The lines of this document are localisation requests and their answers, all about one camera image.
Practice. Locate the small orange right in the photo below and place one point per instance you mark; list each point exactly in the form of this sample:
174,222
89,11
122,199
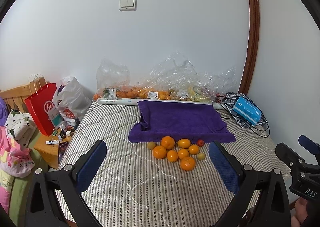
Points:
193,149

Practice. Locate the white light switch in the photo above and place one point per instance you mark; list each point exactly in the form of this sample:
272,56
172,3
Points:
127,5

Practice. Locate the red paper shopping bag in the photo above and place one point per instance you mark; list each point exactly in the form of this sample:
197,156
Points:
40,101

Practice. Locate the striped quilted mattress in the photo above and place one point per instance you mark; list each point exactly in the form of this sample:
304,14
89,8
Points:
133,188

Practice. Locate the smartphone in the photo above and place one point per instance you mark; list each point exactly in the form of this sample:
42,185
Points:
62,149

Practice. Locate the person's right hand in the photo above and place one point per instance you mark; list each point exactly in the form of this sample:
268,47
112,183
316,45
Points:
304,213

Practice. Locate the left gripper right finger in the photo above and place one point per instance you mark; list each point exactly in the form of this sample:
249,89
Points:
272,207

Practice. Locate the clear bag of oranges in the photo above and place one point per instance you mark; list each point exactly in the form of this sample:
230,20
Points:
113,82

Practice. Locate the blue tissue pack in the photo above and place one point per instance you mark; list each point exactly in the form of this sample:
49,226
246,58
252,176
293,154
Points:
247,110

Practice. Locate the yellow-orange citrus top right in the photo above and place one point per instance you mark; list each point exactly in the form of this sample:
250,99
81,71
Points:
184,143

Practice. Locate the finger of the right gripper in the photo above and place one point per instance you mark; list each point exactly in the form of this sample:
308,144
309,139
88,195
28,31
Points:
310,145

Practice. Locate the brown wooden door frame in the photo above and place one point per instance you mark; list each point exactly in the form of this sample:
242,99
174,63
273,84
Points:
252,46

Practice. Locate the small red fruit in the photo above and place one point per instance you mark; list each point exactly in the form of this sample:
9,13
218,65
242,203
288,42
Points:
200,142

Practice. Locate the white tube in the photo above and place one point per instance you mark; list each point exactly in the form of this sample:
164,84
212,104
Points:
52,142

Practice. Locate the pink and white bedding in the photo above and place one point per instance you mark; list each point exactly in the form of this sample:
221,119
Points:
17,128

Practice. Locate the white plastic bag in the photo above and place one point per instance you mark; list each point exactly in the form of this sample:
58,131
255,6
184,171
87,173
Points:
70,100

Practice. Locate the rolled white paper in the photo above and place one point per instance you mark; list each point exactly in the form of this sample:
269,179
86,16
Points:
135,101

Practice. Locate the wooden bedside table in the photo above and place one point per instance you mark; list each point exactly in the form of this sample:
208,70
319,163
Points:
49,153

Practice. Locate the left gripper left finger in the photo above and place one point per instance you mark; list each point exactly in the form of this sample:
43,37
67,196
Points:
43,207

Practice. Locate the purple towel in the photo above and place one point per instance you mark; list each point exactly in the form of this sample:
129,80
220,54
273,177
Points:
179,120

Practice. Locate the large orange top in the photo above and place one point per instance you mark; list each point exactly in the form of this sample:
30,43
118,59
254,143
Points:
168,142

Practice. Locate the orange front large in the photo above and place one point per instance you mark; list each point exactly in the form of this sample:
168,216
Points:
187,163

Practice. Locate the clear bag of mixed fruit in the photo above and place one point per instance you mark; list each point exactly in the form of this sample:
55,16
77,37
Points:
182,81

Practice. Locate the wooden headboard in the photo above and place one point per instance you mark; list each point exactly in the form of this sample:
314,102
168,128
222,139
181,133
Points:
15,97

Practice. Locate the orange centre small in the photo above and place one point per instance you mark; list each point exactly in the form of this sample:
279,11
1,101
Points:
172,156

